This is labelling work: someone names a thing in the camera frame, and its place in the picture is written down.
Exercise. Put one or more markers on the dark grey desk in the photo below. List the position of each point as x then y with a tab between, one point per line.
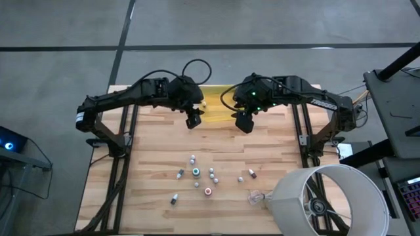
393	105

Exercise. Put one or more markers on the black metal table frame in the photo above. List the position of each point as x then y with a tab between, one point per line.
122	203

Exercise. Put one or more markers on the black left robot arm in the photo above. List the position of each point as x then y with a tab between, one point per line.
115	96

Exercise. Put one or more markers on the black computer with blue light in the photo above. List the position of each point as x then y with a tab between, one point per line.
10	144

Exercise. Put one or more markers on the white drum lamp shade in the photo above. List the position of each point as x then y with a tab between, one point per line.
288	196

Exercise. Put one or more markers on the small brown food colouring bottle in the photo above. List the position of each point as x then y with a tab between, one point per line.
252	173

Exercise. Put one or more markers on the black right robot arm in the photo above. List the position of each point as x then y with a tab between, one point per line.
311	98

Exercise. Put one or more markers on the large green food colouring bottle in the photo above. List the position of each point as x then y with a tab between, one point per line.
196	172

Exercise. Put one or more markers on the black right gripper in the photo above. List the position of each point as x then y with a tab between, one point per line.
244	123

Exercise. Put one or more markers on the laptop keyboard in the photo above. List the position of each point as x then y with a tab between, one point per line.
411	196

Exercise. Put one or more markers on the yellow translucent plastic bin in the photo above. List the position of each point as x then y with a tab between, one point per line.
216	111

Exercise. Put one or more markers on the white paper sheet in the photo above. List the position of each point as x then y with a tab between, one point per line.
345	151

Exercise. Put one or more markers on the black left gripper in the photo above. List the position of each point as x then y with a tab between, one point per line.
193	119

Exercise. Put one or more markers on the black stand pole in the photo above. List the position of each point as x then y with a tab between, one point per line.
398	62

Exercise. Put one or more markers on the grey side cart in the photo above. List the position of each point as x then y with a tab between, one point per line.
19	160

